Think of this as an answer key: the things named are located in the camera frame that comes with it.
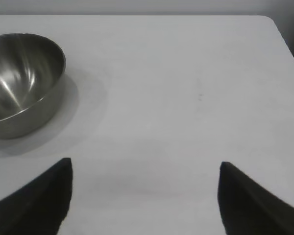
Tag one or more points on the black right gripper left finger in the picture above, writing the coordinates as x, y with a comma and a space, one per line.
34, 208

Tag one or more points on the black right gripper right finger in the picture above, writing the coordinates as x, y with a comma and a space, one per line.
254, 210

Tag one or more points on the stainless steel mixing bowl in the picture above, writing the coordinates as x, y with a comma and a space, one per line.
22, 73

